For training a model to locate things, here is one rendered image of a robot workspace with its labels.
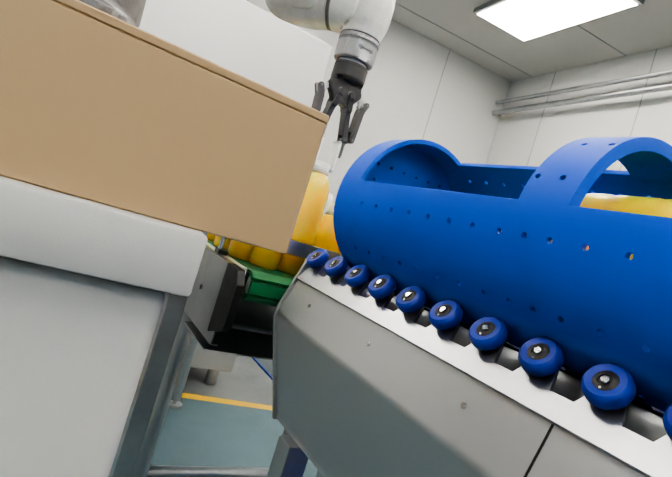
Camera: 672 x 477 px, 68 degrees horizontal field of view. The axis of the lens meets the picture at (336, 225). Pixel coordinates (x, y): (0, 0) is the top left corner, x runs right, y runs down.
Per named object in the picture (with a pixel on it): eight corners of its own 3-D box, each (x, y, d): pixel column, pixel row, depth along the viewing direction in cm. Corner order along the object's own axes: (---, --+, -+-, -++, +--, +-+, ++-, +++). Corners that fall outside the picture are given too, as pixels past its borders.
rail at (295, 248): (257, 245, 100) (262, 231, 100) (256, 245, 101) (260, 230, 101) (409, 286, 120) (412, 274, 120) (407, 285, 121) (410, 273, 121)
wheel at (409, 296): (428, 287, 71) (434, 298, 72) (409, 280, 75) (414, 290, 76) (406, 308, 70) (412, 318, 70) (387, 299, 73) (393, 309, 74)
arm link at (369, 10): (386, 54, 113) (332, 43, 117) (406, -11, 113) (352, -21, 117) (378, 32, 103) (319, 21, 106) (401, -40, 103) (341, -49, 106)
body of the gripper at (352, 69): (344, 53, 104) (331, 96, 104) (376, 70, 108) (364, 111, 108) (327, 59, 110) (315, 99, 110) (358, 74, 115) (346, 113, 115)
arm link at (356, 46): (387, 45, 108) (379, 72, 108) (365, 52, 115) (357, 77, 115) (353, 26, 103) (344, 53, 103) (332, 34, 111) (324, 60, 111)
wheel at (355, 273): (371, 265, 84) (376, 274, 85) (357, 260, 88) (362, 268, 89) (351, 282, 83) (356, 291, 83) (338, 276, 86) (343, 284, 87)
